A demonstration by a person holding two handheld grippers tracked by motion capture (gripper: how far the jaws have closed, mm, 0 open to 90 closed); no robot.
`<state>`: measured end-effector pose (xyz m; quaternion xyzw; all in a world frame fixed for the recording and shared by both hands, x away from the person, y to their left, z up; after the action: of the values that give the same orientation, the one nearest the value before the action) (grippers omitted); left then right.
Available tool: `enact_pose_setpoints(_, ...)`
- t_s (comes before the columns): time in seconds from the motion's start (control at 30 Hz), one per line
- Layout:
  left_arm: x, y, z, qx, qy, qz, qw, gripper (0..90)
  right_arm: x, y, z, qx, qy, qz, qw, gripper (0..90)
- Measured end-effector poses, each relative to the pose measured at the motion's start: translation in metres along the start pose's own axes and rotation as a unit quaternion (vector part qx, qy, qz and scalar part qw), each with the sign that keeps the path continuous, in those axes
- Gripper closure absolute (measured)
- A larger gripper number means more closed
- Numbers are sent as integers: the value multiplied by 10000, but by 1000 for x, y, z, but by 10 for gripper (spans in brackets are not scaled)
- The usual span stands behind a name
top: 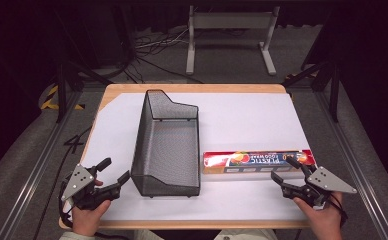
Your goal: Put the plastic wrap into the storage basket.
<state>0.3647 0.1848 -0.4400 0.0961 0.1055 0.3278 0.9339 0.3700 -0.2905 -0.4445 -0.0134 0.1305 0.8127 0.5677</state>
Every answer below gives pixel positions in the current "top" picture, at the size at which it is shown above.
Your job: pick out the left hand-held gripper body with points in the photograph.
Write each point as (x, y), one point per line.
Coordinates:
(78, 181)

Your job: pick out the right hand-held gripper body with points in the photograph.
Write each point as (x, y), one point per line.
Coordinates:
(328, 181)

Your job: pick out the person's left hand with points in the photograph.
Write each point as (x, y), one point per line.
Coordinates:
(89, 218)

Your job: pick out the person's right hand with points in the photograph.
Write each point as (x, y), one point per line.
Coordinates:
(325, 220)

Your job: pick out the red plastic wrap box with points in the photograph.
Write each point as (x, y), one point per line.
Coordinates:
(248, 161)

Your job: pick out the person's light clothing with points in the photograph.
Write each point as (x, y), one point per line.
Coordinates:
(245, 235)

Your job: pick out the white table mat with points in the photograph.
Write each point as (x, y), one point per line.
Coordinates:
(242, 123)

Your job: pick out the black metal stand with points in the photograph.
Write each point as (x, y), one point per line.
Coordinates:
(333, 96)
(61, 93)

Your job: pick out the yellow black hazard tape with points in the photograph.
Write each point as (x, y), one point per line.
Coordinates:
(50, 96)

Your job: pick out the wooden table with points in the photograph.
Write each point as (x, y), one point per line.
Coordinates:
(195, 87)

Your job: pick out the grey metal stand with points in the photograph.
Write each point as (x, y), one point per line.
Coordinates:
(230, 20)

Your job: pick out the metal floor rail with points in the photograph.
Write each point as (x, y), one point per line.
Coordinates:
(38, 170)
(352, 166)

